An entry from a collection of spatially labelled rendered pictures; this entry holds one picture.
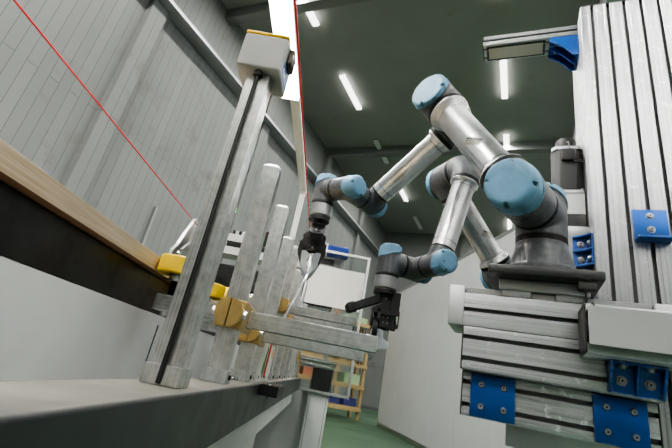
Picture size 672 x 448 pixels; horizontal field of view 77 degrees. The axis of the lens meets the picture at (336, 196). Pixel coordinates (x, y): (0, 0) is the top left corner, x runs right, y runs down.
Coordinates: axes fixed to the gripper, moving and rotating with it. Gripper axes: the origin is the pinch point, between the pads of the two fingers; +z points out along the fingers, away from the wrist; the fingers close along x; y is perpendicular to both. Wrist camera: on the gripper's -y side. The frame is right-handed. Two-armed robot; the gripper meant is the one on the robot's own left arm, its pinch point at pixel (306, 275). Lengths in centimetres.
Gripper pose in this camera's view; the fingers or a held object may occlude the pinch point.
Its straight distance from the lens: 134.7
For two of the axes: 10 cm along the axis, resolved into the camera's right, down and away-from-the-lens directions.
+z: -1.9, 9.2, -3.6
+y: -0.2, 3.6, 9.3
